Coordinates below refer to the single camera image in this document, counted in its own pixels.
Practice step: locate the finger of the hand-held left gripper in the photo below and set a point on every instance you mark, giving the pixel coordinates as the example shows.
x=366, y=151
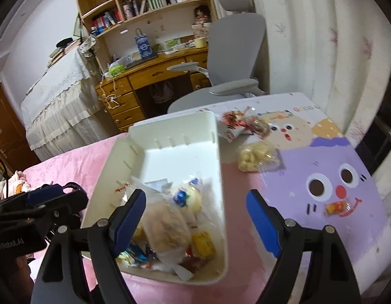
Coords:
x=43, y=193

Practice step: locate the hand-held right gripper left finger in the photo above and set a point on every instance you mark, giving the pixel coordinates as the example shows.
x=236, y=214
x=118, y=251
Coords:
x=129, y=218

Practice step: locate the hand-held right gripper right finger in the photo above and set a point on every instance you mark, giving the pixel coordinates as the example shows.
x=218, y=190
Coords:
x=265, y=224

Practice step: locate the round bun clear packet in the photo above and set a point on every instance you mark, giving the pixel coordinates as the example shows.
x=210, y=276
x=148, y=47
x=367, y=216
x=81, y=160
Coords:
x=165, y=228

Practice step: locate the white plastic bin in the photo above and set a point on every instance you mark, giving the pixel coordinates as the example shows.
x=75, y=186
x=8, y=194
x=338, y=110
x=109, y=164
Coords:
x=182, y=155

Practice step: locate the orange white cloth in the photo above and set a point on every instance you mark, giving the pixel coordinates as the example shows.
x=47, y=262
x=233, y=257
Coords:
x=12, y=183

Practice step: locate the blue orange snack packet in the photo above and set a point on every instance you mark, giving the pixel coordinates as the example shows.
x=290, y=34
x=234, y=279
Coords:
x=137, y=255

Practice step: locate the pink bedsheet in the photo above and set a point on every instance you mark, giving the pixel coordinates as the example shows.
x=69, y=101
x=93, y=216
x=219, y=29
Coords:
x=72, y=164

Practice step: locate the yellow puffs clear bag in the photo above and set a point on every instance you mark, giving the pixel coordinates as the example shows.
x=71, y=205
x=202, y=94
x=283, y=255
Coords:
x=255, y=156

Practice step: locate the pale round pastry packet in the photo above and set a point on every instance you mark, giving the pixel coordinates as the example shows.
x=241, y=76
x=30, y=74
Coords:
x=194, y=198

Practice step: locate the small orange candy packet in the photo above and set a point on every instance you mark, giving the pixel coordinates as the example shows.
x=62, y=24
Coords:
x=336, y=208

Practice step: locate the brown wooden door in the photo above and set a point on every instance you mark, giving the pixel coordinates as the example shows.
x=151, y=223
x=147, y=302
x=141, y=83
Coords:
x=8, y=126

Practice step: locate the white lace cloth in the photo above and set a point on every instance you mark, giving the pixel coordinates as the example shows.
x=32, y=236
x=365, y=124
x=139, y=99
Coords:
x=56, y=101

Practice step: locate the red white snack bag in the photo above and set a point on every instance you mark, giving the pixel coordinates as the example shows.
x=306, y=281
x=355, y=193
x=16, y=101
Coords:
x=242, y=123

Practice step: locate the dark bag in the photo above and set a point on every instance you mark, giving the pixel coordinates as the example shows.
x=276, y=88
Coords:
x=160, y=92

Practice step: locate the stack of books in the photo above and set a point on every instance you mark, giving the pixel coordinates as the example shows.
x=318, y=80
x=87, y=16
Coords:
x=61, y=53

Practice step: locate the green packet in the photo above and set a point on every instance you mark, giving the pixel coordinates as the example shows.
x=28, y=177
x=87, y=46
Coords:
x=116, y=69

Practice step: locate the wooden desk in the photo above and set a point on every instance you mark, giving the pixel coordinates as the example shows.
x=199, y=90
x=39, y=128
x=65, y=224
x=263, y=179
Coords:
x=151, y=72

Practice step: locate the dark window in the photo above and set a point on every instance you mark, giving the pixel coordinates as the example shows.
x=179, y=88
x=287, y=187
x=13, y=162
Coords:
x=388, y=133

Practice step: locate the blue gift bag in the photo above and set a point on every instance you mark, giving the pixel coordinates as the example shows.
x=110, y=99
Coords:
x=143, y=46

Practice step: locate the grey office chair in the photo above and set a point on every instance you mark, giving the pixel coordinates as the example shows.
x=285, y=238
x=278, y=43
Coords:
x=236, y=47

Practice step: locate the yellow cup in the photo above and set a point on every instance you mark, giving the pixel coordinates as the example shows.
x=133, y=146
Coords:
x=200, y=42

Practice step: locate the white leaf print curtain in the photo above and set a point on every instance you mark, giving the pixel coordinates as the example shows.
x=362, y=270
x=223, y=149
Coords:
x=309, y=38

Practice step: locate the doll figure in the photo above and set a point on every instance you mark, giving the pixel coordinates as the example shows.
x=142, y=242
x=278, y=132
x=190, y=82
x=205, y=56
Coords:
x=201, y=14

